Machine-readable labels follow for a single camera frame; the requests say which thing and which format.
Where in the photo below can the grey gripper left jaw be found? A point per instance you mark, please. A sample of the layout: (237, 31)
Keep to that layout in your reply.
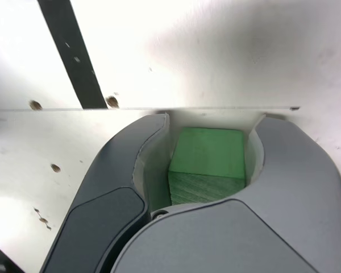
(102, 182)

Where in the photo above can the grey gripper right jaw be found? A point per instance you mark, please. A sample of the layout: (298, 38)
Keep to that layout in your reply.
(272, 221)

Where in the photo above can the green cube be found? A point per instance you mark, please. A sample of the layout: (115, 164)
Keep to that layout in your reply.
(207, 153)

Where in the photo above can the black tape strip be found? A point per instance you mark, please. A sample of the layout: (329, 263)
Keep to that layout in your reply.
(74, 57)

